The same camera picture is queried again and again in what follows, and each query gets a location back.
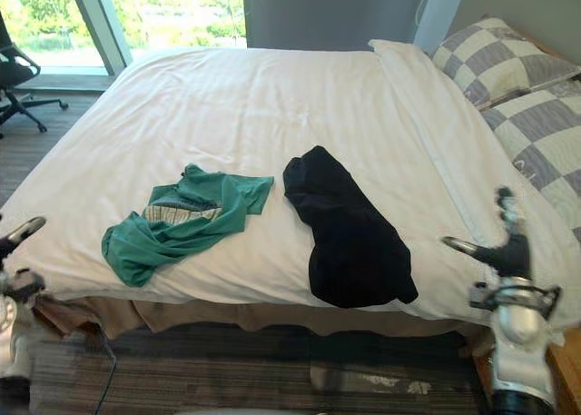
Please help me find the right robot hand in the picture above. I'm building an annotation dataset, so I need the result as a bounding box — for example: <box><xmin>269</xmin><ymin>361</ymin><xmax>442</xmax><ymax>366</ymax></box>
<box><xmin>441</xmin><ymin>185</ymin><xmax>533</xmax><ymax>281</ymax></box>

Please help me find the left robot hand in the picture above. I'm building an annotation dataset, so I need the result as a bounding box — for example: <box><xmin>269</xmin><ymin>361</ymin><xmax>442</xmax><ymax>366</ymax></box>
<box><xmin>0</xmin><ymin>212</ymin><xmax>48</xmax><ymax>262</ymax></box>

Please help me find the tan bed skirt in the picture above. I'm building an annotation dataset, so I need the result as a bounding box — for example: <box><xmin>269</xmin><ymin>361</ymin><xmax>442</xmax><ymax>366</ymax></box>
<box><xmin>34</xmin><ymin>294</ymin><xmax>491</xmax><ymax>357</ymax></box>

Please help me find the checkered quilted pillow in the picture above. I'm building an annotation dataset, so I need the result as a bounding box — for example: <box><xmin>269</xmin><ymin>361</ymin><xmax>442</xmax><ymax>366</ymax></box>
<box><xmin>430</xmin><ymin>16</ymin><xmax>581</xmax><ymax>107</ymax></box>
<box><xmin>479</xmin><ymin>80</ymin><xmax>581</xmax><ymax>243</ymax></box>

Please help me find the black office chair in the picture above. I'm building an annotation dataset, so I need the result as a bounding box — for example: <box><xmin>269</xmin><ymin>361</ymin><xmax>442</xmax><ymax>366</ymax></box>
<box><xmin>0</xmin><ymin>10</ymin><xmax>70</xmax><ymax>139</ymax></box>

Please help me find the green t-shirt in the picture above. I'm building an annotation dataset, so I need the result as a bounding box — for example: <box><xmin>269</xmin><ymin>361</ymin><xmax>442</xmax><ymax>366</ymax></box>
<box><xmin>101</xmin><ymin>163</ymin><xmax>276</xmax><ymax>289</ymax></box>

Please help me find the black garment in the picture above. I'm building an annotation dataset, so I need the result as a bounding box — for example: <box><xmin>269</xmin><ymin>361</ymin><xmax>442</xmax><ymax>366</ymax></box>
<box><xmin>281</xmin><ymin>144</ymin><xmax>419</xmax><ymax>310</ymax></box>

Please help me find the white duvet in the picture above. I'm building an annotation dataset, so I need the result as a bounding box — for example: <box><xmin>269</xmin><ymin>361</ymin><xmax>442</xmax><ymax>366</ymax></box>
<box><xmin>0</xmin><ymin>38</ymin><xmax>581</xmax><ymax>330</ymax></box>

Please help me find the black cable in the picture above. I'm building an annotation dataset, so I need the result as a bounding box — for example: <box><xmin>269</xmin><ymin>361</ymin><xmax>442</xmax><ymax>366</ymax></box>
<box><xmin>93</xmin><ymin>326</ymin><xmax>118</xmax><ymax>415</ymax></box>

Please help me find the window frame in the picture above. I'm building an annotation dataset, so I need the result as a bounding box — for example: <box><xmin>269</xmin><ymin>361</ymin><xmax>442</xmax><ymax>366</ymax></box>
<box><xmin>65</xmin><ymin>0</ymin><xmax>133</xmax><ymax>76</ymax></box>

